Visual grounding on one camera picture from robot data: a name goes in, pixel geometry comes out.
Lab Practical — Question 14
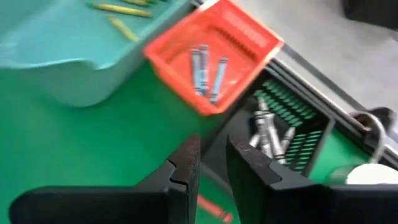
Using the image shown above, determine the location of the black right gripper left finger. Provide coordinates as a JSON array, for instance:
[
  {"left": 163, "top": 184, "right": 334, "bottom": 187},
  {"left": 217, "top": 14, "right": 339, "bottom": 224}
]
[{"left": 9, "top": 134, "right": 201, "bottom": 224}]

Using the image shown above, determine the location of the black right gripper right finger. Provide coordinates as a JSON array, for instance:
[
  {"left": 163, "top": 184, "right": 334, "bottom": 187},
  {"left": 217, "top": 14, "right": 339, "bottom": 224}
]
[{"left": 226, "top": 135, "right": 398, "bottom": 224}]

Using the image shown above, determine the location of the white crayon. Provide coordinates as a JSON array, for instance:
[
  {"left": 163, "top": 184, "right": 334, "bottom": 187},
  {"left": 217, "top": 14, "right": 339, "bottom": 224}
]
[
  {"left": 248, "top": 133, "right": 261, "bottom": 149},
  {"left": 253, "top": 110, "right": 274, "bottom": 158},
  {"left": 280, "top": 126, "right": 297, "bottom": 154},
  {"left": 255, "top": 96, "right": 287, "bottom": 165}
]

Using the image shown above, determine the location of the tall teal plastic bin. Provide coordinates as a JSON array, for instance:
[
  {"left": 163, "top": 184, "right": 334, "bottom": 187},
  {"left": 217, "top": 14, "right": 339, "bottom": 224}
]
[{"left": 0, "top": 0, "right": 200, "bottom": 108}]

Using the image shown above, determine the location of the blue crayon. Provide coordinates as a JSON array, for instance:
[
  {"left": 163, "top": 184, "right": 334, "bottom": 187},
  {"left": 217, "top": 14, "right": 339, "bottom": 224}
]
[
  {"left": 190, "top": 46, "right": 203, "bottom": 96},
  {"left": 198, "top": 43, "right": 210, "bottom": 96},
  {"left": 209, "top": 55, "right": 230, "bottom": 106}
]

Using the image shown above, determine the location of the orange crayon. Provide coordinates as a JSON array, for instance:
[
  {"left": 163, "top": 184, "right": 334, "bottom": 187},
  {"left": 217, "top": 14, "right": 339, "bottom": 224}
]
[{"left": 196, "top": 193, "right": 234, "bottom": 224}]

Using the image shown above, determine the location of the black plastic basket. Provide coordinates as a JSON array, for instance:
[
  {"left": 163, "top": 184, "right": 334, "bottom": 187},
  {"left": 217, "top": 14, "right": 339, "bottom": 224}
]
[{"left": 201, "top": 63, "right": 336, "bottom": 178}]

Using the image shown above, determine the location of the orange plastic basket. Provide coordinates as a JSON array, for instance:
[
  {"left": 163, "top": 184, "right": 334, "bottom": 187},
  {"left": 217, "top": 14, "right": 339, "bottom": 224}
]
[{"left": 143, "top": 0, "right": 284, "bottom": 116}]

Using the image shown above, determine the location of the grey cable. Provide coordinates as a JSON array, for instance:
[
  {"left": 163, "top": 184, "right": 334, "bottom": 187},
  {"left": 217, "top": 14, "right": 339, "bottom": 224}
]
[{"left": 350, "top": 109, "right": 388, "bottom": 164}]

